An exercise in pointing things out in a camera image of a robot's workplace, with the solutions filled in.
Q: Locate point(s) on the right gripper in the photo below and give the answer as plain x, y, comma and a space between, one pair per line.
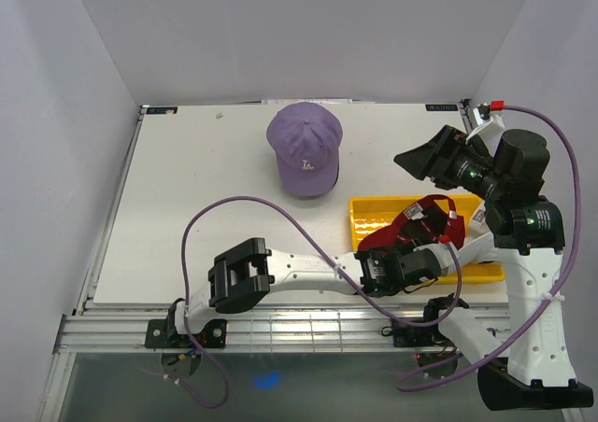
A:
434, 158

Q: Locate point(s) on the red baseball cap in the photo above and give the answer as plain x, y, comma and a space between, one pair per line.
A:
405, 222

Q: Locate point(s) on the white baseball cap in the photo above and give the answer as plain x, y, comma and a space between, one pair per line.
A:
478, 257

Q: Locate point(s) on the purple baseball cap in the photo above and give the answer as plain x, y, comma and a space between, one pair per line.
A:
306, 138

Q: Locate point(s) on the black baseball cap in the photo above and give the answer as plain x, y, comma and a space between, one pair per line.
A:
334, 178

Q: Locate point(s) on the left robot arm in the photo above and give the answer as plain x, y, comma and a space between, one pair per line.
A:
244, 274

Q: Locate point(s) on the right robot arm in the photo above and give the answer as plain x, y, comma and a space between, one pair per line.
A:
531, 369

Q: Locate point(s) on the yellow plastic tray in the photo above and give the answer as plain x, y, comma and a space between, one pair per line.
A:
405, 222

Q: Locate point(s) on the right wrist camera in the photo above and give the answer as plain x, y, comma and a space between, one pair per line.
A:
489, 123

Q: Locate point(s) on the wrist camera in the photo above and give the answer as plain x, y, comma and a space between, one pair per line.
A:
447, 256
489, 123

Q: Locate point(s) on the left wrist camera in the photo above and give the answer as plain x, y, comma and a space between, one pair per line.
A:
447, 256

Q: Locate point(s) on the aluminium frame rail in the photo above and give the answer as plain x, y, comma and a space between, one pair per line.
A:
308, 355

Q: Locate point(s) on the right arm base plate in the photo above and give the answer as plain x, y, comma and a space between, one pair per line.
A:
407, 336

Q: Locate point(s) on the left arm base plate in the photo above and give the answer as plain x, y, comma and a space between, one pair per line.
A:
162, 334

